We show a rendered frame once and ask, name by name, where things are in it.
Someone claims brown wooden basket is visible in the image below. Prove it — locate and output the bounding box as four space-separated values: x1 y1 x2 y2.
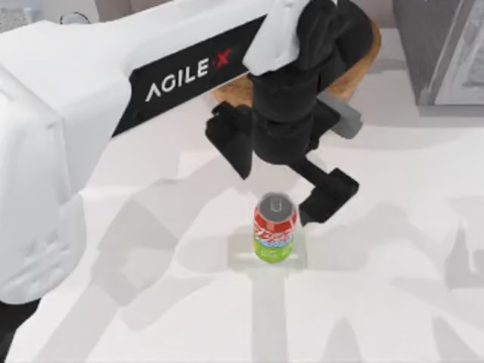
209 17 383 107

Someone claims grey cabinet door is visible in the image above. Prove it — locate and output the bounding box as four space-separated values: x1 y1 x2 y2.
430 0 484 107

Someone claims grey cabinet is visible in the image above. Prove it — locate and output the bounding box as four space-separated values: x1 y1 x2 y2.
392 0 484 117

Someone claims pale grey rounded box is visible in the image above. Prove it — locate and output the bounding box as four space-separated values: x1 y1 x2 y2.
327 94 365 139

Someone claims grey speckled block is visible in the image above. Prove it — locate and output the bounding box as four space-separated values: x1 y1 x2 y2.
0 0 28 34

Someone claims red and green can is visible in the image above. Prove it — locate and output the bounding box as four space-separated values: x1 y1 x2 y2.
252 191 300 265

